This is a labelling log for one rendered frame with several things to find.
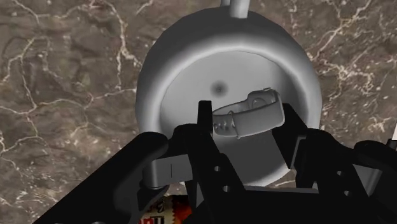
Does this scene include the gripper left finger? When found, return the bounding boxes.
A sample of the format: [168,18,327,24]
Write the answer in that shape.
[32,100,249,224]

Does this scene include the white round pan with handle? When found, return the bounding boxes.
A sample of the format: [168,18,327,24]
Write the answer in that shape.
[135,0,324,188]

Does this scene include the grey wristwatch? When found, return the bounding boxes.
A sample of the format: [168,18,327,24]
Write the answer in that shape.
[212,88,286,140]

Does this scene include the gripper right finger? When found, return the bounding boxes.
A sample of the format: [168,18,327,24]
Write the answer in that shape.
[272,103,397,224]

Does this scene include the red and white patterned packet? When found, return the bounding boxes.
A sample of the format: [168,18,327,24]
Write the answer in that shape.
[140,194,193,224]

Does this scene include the white object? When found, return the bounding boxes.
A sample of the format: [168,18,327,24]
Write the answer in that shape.
[386,122,397,146]

